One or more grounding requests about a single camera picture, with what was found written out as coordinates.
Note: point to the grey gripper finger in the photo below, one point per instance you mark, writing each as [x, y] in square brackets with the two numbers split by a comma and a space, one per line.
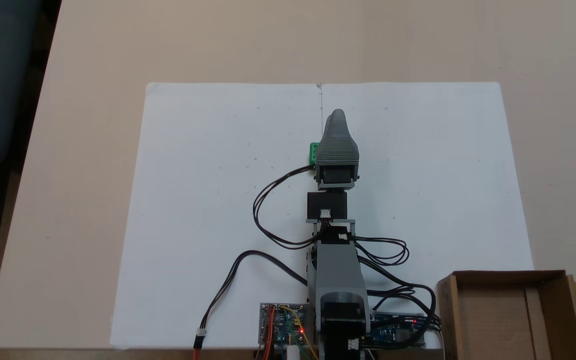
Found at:
[339, 125]
[326, 129]

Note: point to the green dice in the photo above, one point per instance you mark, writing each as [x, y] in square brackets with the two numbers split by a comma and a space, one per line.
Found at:
[313, 154]

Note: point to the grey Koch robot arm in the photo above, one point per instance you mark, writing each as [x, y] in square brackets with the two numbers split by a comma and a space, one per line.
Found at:
[340, 272]

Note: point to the white paper sheet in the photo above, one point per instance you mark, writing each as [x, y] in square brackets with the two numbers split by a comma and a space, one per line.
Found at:
[193, 200]

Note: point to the blue circuit board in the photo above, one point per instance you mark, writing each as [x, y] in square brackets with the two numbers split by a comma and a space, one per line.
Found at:
[395, 332]

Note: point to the white plug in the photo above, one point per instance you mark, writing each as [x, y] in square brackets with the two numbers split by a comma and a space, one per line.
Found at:
[294, 353]

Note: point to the brown cardboard box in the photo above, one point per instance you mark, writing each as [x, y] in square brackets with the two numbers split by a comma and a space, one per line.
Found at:
[493, 320]

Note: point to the blue office chair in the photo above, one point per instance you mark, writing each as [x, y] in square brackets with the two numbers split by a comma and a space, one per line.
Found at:
[3, 90]

